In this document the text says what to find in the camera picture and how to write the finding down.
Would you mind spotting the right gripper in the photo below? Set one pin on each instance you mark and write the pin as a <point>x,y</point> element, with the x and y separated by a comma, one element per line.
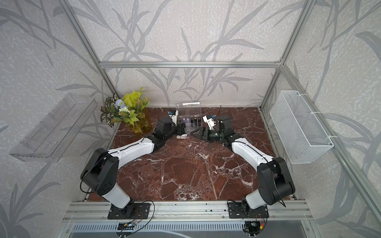
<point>203,131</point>

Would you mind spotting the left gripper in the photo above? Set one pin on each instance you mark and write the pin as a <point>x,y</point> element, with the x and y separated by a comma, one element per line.
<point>180,129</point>

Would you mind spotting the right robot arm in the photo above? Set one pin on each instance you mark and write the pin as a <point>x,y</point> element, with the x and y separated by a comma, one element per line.
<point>274,179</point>

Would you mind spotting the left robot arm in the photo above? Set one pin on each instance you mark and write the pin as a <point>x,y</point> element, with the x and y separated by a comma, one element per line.
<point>101,172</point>

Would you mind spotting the clear acrylic lipstick organizer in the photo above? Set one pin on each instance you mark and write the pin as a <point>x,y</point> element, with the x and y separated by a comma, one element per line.
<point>189,110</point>

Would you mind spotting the artificial plant in vase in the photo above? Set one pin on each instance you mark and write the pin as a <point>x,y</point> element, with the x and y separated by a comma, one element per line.
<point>131,109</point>

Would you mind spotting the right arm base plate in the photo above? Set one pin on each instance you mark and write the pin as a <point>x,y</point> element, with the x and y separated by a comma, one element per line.
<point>241,210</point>

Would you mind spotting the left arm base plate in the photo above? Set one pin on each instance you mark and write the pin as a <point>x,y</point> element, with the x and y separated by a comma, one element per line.
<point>133,210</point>

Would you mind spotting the white wire mesh basket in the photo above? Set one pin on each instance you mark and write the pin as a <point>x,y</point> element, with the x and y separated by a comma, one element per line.
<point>301,133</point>

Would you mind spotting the aluminium front rail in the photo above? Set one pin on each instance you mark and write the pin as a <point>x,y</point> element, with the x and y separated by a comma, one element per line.
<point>186,211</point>

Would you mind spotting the clear plastic wall shelf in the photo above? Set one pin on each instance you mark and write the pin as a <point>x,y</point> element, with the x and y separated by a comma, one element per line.
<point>49,140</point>

